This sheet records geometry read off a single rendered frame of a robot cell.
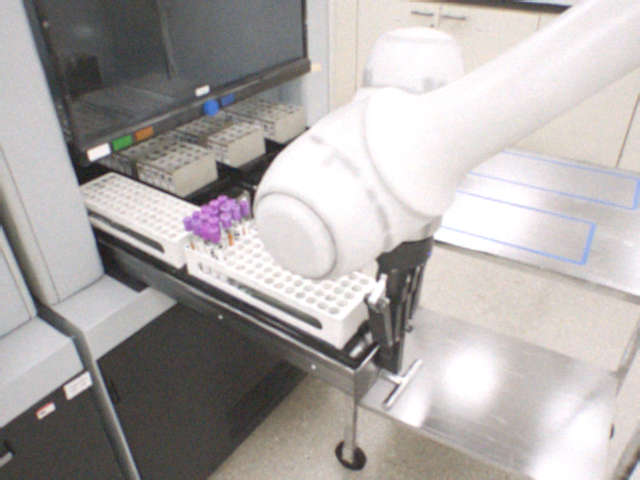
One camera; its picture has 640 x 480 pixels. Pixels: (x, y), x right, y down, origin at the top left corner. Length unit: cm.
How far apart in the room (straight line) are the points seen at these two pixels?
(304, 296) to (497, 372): 83
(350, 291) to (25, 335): 54
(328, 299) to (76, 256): 47
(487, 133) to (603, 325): 185
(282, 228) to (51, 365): 64
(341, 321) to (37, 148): 52
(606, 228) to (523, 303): 114
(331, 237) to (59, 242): 68
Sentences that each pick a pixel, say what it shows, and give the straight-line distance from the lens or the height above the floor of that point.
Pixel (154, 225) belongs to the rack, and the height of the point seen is 86.
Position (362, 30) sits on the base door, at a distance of 331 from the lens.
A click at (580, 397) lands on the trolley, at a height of 28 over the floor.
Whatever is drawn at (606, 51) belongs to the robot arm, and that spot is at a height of 125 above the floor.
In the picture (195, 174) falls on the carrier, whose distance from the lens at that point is 109.
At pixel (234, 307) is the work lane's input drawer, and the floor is 80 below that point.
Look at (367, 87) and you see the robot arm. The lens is 52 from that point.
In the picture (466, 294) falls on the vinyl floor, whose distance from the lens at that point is 213.
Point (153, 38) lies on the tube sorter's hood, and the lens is 98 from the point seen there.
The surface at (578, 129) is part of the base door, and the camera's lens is 296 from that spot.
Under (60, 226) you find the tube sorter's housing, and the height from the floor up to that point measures 87.
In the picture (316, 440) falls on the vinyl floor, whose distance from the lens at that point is 162.
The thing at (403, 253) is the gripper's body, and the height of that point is 99.
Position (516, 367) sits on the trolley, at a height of 28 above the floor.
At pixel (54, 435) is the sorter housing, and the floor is 58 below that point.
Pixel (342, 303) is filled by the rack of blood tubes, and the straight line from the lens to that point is 72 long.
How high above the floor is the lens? 133
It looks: 34 degrees down
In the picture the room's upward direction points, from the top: 1 degrees counter-clockwise
